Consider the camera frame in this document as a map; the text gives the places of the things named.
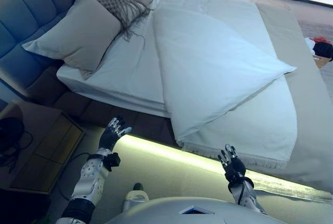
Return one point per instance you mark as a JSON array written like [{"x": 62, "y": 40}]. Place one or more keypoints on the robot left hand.
[{"x": 110, "y": 137}]

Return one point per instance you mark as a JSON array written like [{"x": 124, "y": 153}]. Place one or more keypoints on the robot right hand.
[{"x": 234, "y": 166}]

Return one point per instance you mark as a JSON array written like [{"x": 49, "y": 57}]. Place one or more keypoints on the white duvet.
[{"x": 208, "y": 60}]

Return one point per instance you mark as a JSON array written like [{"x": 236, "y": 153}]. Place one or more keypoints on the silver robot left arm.
[{"x": 89, "y": 179}]

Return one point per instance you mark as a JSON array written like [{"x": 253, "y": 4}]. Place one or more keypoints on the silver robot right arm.
[{"x": 247, "y": 196}]

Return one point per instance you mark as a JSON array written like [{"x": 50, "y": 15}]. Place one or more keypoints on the beige bed cover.
[{"x": 312, "y": 120}]

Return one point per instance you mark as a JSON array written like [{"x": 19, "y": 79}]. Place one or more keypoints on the light wooden nightstand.
[{"x": 52, "y": 135}]

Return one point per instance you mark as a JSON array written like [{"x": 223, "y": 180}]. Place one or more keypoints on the silver robot torso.
[{"x": 156, "y": 213}]

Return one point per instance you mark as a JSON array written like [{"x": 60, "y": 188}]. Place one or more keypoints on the large beige pillow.
[{"x": 75, "y": 37}]

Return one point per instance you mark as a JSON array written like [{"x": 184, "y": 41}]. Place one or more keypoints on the grey knitted fringed cushion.
[{"x": 119, "y": 5}]

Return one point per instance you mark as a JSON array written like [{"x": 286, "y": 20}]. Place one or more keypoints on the cardboard box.
[{"x": 323, "y": 62}]

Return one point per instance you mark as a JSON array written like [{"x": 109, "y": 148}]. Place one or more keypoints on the red black clothes pile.
[{"x": 323, "y": 48}]

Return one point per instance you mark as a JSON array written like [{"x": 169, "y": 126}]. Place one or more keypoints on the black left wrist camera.
[{"x": 112, "y": 161}]

